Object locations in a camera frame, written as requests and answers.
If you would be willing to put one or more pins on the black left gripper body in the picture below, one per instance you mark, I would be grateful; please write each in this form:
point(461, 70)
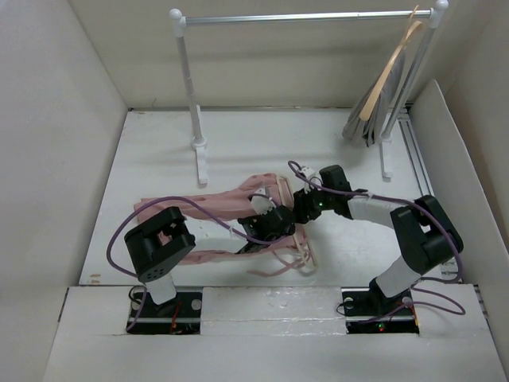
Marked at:
point(285, 234)

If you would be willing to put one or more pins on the white clothes rack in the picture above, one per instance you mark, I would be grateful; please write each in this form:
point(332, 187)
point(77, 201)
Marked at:
point(199, 142)

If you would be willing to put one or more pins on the pink trousers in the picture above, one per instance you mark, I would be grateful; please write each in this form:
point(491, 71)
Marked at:
point(230, 205)

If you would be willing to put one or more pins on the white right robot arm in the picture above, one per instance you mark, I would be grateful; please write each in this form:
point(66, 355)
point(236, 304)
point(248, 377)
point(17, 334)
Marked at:
point(426, 236)

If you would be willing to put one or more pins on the tan wooden hanger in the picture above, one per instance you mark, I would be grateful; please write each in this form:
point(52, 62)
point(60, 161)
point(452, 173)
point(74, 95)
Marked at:
point(384, 85)

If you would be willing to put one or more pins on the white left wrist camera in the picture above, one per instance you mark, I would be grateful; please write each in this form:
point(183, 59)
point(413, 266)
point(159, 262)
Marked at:
point(261, 201)

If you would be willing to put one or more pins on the aluminium rail right side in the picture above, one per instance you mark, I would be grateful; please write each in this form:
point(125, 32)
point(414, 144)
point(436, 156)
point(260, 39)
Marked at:
point(416, 159)

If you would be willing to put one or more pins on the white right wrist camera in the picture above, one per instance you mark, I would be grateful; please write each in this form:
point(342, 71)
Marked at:
point(310, 175)

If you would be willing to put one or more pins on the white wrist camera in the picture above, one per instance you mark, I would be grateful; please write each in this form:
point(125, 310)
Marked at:
point(261, 201)
point(310, 175)

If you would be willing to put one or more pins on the grey hanging garment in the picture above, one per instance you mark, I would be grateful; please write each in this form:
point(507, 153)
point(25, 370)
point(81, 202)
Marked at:
point(370, 132)

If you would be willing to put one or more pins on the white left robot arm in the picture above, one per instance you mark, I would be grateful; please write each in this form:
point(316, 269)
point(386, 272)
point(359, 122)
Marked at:
point(157, 245)

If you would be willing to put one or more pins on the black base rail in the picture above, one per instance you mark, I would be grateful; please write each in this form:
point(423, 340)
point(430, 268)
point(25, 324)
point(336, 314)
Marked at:
point(264, 311)

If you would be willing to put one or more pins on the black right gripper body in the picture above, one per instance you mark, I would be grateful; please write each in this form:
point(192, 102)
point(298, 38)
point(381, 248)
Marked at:
point(314, 201)

